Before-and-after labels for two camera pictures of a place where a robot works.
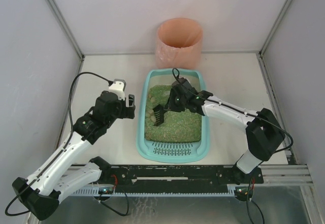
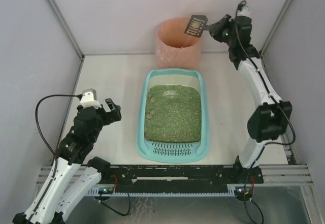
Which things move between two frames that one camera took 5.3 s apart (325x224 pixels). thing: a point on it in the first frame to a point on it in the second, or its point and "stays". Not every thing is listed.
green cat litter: [181, 126] stays
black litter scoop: [159, 111] to [197, 24]
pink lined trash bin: [179, 43] stays
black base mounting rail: [177, 178] stays
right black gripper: [171, 102] to [217, 28]
